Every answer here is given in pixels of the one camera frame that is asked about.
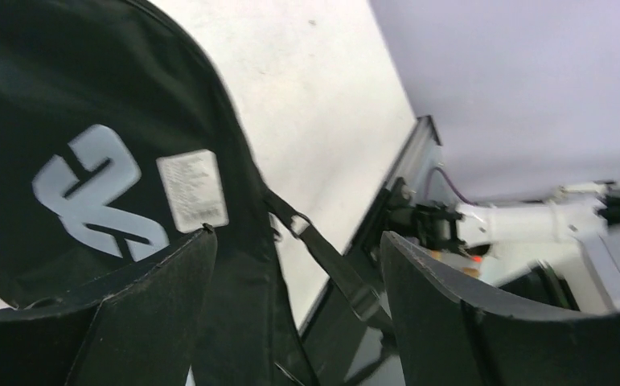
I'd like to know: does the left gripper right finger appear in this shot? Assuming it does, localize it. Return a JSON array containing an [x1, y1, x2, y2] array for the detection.
[[380, 232, 620, 385]]

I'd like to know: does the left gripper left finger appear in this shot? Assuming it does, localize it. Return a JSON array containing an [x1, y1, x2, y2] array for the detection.
[[0, 226, 217, 385]]

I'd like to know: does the black racket bag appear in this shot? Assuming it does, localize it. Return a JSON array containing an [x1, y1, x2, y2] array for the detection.
[[0, 0, 396, 386]]

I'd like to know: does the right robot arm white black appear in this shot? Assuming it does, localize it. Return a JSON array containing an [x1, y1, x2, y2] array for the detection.
[[385, 183, 620, 314]]

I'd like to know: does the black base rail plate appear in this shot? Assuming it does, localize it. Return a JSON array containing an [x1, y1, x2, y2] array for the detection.
[[301, 115, 441, 385]]

